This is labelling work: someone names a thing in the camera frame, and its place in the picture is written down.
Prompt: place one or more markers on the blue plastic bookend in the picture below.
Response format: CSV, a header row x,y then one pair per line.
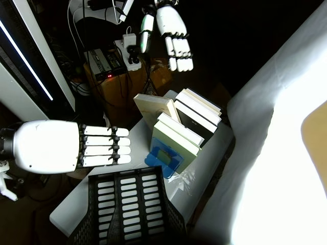
x,y
176,163

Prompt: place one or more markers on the white charger block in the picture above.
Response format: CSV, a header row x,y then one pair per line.
x,y
129,39

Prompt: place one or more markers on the white backdrop cloth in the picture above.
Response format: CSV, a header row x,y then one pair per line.
x,y
255,114

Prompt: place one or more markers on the cream spine book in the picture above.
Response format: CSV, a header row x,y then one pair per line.
x,y
201,100

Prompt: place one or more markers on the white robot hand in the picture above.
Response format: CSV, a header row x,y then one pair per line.
x,y
46,145
169,21

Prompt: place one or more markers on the white power strip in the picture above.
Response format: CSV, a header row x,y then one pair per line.
x,y
120,48

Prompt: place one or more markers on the short black labelled book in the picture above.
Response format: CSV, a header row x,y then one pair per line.
x,y
178,127

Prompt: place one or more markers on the brown cardboard box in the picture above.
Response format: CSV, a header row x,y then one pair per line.
x,y
111,89

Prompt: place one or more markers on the black stand pole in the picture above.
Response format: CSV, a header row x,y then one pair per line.
x,y
147,76

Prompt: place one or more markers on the pale green book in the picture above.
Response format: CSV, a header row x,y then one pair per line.
x,y
173,139

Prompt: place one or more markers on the black electronics box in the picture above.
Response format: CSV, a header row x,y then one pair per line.
x,y
116,63

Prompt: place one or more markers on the beige wooden board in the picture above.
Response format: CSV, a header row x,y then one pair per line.
x,y
316,132

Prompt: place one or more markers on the clear plastic film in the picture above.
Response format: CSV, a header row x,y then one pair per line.
x,y
184,183

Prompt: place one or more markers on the black Let It Be book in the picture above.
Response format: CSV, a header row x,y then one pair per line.
x,y
196,125

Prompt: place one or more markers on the beige hardcover book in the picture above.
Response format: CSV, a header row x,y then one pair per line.
x,y
153,104

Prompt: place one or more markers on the black plug adapter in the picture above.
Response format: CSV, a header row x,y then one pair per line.
x,y
132,52

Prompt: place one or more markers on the white spine K book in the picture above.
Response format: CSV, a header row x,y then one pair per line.
x,y
194,104

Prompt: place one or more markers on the silver electronics box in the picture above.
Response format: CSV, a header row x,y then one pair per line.
x,y
98,61

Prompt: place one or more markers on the black plastic file rack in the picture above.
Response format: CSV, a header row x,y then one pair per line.
x,y
117,204

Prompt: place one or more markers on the white framed black panel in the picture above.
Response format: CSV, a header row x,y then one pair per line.
x,y
15,97

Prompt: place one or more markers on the white curved shell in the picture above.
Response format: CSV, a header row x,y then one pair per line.
x,y
79,11

